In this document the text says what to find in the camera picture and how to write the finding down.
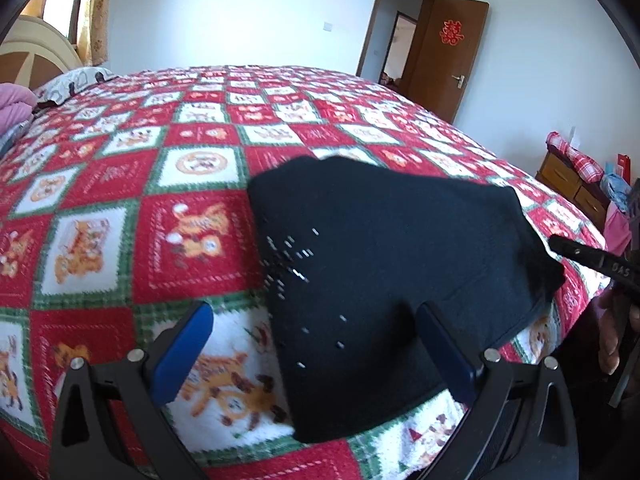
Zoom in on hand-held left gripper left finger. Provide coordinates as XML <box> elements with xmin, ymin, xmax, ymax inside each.
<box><xmin>50</xmin><ymin>301</ymin><xmax>216</xmax><ymax>480</ymax></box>

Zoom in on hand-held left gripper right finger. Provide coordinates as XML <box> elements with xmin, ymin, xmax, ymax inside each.
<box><xmin>415</xmin><ymin>301</ymin><xmax>581</xmax><ymax>480</ymax></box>

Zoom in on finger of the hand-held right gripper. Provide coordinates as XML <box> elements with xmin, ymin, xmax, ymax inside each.
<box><xmin>549</xmin><ymin>234</ymin><xmax>608</xmax><ymax>275</ymax></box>

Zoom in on black pants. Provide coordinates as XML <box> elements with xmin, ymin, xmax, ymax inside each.
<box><xmin>247</xmin><ymin>156</ymin><xmax>567</xmax><ymax>444</ymax></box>

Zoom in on person's right hand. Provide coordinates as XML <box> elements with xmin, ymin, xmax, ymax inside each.
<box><xmin>597</xmin><ymin>285</ymin><xmax>624</xmax><ymax>376</ymax></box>

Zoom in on pink cloth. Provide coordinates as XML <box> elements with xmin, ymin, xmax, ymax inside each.
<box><xmin>604</xmin><ymin>204</ymin><xmax>634</xmax><ymax>257</ymax></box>

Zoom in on brown wooden cabinet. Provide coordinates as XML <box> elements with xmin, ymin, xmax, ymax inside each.
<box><xmin>535</xmin><ymin>150</ymin><xmax>614</xmax><ymax>232</ymax></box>

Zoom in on blue cloth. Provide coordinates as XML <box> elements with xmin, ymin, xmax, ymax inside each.
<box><xmin>599</xmin><ymin>172</ymin><xmax>634</xmax><ymax>217</ymax></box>

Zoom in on red checked cloth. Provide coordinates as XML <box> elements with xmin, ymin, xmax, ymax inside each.
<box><xmin>545</xmin><ymin>131</ymin><xmax>609</xmax><ymax>184</ymax></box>

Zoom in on red green printed blanket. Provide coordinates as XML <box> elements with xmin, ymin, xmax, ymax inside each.
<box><xmin>0</xmin><ymin>64</ymin><xmax>610</xmax><ymax>480</ymax></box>

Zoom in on brown wooden door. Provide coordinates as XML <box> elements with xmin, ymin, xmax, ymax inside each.
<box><xmin>404</xmin><ymin>0</ymin><xmax>491</xmax><ymax>127</ymax></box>

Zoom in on red paper door decoration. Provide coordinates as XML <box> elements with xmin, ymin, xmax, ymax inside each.
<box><xmin>439</xmin><ymin>20</ymin><xmax>467</xmax><ymax>47</ymax></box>

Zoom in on grey patterned pillow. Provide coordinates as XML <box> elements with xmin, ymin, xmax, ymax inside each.
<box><xmin>32</xmin><ymin>66</ymin><xmax>119</xmax><ymax>109</ymax></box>

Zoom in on pink quilt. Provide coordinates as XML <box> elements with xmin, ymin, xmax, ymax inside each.
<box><xmin>0</xmin><ymin>82</ymin><xmax>39</xmax><ymax>134</ymax></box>

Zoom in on beige wooden headboard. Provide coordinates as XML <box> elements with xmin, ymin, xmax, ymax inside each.
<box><xmin>0</xmin><ymin>15</ymin><xmax>84</xmax><ymax>87</ymax></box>

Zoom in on yellow patterned curtain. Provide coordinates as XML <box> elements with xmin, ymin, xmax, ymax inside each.
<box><xmin>75</xmin><ymin>0</ymin><xmax>111</xmax><ymax>67</ymax></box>

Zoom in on dark wooden door frame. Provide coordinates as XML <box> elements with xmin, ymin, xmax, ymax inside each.
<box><xmin>356</xmin><ymin>0</ymin><xmax>442</xmax><ymax>92</ymax></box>

